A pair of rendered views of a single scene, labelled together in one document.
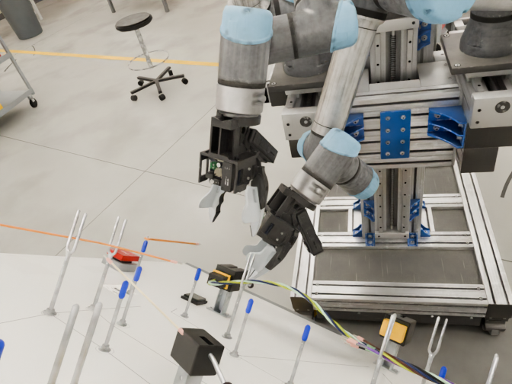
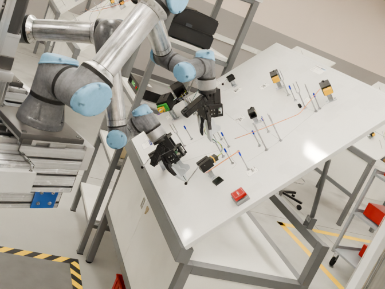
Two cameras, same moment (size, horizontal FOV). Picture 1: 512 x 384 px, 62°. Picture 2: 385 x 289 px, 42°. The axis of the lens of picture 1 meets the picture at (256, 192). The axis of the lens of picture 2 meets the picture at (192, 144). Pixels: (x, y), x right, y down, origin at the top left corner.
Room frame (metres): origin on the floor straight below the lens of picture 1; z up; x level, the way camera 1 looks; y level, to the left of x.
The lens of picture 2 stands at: (2.46, 0.77, 1.71)
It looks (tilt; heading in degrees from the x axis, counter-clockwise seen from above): 15 degrees down; 202
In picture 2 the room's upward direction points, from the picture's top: 23 degrees clockwise
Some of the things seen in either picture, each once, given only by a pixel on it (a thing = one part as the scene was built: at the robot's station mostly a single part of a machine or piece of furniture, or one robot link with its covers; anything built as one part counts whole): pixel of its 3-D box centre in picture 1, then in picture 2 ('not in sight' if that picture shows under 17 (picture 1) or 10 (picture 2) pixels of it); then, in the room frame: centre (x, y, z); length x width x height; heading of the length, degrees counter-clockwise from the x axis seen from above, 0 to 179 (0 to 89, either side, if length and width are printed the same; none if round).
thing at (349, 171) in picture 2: not in sight; (360, 148); (-4.07, 0.27, 0.83); 1.18 x 0.72 x 1.65; 51
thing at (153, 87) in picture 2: not in sight; (157, 92); (-0.32, -0.69, 1.09); 0.35 x 0.33 x 0.07; 46
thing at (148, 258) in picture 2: not in sight; (149, 260); (0.57, 0.05, 0.60); 0.55 x 0.03 x 0.39; 46
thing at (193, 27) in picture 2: not in sight; (187, 23); (-0.29, -0.66, 1.56); 0.30 x 0.23 x 0.19; 138
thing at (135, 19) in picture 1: (149, 55); not in sight; (3.99, 0.63, 0.34); 0.58 x 0.55 x 0.69; 170
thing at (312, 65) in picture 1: (306, 49); (44, 107); (1.20, -0.26, 1.21); 0.15 x 0.15 x 0.10
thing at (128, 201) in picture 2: not in sight; (128, 200); (0.19, -0.35, 0.60); 0.55 x 0.02 x 0.39; 46
